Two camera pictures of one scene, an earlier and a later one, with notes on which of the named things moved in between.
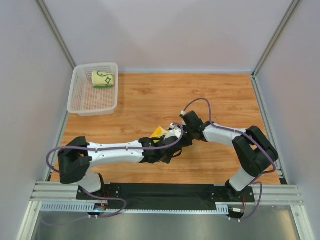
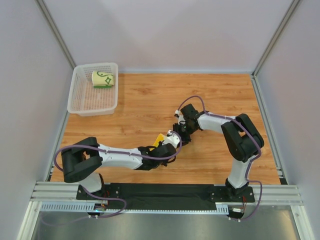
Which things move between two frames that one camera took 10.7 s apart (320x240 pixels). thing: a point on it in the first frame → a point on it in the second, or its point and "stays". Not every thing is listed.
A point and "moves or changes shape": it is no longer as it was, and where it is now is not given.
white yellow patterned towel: (158, 133) moves or changes shape
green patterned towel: (102, 79) stays
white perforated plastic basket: (86, 101) stays
